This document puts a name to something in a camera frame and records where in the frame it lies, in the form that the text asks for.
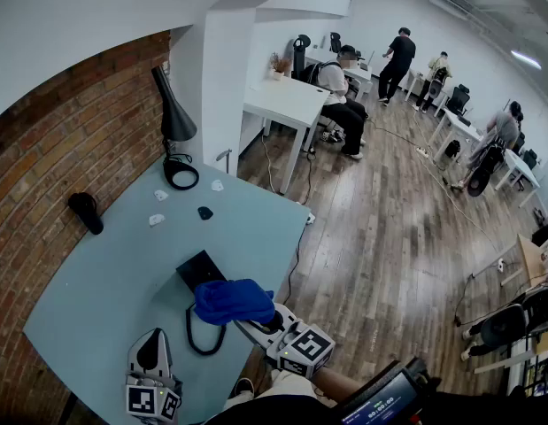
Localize black chest-mounted screen device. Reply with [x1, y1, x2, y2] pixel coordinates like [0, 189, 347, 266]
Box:
[339, 356, 434, 425]

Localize black round-back office chair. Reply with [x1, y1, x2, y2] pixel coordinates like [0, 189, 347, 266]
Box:
[479, 286, 548, 349]

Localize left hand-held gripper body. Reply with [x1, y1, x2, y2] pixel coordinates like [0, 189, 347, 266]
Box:
[125, 327, 184, 425]

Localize rectangular ceiling light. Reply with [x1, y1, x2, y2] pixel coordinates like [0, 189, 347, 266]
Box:
[511, 50, 543, 71]

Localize black tumbler bottle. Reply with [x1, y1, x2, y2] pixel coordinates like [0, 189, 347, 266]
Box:
[67, 191, 105, 236]

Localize grey metal bracket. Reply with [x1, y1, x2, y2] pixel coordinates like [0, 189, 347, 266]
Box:
[215, 148, 234, 175]

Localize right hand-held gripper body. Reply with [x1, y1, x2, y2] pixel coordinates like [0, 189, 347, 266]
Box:
[233, 301, 336, 378]

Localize tall black office chair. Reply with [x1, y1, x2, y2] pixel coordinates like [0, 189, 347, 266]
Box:
[292, 34, 312, 81]

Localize blue cloth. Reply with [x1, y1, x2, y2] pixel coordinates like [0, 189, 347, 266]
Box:
[192, 278, 276, 327]

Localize black cable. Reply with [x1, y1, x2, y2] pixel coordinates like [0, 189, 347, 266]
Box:
[185, 301, 228, 357]

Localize black desk lamp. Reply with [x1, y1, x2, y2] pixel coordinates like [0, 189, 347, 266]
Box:
[151, 66, 201, 191]

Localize dried potted plant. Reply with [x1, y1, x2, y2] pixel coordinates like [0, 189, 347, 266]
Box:
[268, 52, 292, 81]

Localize person's beige trouser leg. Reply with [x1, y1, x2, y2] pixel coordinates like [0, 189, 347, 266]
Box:
[222, 369, 321, 411]

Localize person's right forearm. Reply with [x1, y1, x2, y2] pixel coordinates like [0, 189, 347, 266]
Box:
[308, 367, 366, 400]

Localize large white office desk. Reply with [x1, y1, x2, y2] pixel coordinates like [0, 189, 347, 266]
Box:
[243, 75, 332, 195]

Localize person's black shirt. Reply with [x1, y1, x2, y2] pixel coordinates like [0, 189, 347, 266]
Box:
[202, 394, 345, 425]

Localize light wooden desk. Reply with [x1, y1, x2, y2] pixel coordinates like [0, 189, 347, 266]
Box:
[516, 232, 548, 290]

